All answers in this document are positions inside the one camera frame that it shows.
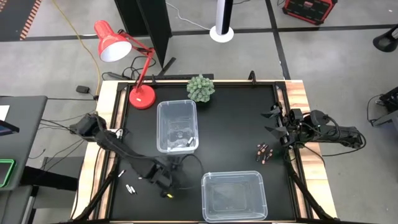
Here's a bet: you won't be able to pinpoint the black mat orange striped edge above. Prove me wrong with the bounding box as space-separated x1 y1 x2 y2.
0 0 43 42

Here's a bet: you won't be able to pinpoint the green artificial potted plant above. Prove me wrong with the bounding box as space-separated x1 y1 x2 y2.
186 73 216 103

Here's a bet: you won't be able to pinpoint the black cable with yellow tag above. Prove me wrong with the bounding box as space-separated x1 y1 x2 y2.
160 153 205 200

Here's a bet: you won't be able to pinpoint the black partition panel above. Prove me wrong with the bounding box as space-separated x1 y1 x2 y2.
114 0 177 77

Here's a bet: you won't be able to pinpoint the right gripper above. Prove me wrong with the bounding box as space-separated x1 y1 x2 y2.
260 105 305 147

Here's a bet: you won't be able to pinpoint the red black equipment case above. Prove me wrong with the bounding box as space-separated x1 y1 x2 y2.
282 0 338 26

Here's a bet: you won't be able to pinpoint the black round stand base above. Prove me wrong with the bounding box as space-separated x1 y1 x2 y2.
372 24 398 53

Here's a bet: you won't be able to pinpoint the black tangled cables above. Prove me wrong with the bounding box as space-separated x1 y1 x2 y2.
101 55 157 81

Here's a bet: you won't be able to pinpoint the grey desk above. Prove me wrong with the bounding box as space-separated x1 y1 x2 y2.
0 95 49 191

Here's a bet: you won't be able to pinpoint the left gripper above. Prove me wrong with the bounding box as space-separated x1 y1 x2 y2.
148 161 175 200

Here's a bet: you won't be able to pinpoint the white black pole stand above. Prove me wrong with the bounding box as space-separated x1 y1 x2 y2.
209 0 234 44

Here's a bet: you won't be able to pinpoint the dark tablet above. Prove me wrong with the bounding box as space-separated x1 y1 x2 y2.
0 119 20 137

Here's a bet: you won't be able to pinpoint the black equipment frame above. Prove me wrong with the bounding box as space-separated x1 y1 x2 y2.
366 86 398 128

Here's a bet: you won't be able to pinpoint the white cable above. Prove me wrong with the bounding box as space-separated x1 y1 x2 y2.
165 1 212 31

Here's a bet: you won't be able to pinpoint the red desk lamp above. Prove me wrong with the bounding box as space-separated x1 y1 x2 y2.
93 20 157 110

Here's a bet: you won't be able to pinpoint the black table frame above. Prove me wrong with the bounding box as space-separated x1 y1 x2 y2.
70 70 338 224

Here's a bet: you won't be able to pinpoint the clear plastic storage bin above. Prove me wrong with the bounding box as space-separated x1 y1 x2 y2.
156 99 200 156
201 170 269 223

